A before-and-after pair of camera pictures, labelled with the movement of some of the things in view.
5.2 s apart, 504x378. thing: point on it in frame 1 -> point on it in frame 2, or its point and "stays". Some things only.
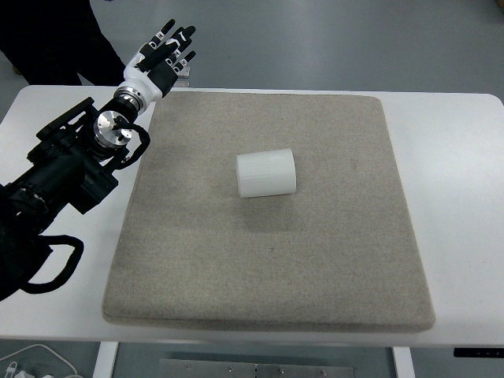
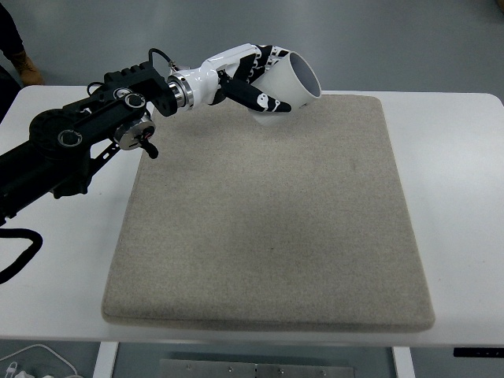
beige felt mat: [340, 252] stays
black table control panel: [479, 353] stays
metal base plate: [185, 368] stays
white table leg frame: [105, 362] stays
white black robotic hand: [155, 68] -> [229, 75]
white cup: [266, 173] -> [291, 79]
